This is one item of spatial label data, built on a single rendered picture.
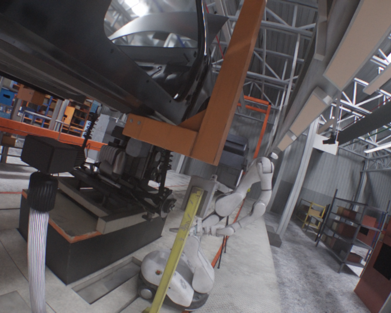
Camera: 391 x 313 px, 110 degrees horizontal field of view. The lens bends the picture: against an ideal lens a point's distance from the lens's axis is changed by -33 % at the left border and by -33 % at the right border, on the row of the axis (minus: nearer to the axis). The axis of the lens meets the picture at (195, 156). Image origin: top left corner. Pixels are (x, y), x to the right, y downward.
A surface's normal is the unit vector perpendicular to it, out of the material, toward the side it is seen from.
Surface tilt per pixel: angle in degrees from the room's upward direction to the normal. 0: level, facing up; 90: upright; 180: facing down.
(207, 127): 90
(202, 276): 90
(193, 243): 90
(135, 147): 90
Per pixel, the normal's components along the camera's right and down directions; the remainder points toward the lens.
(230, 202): -0.14, -0.08
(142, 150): 0.74, 0.25
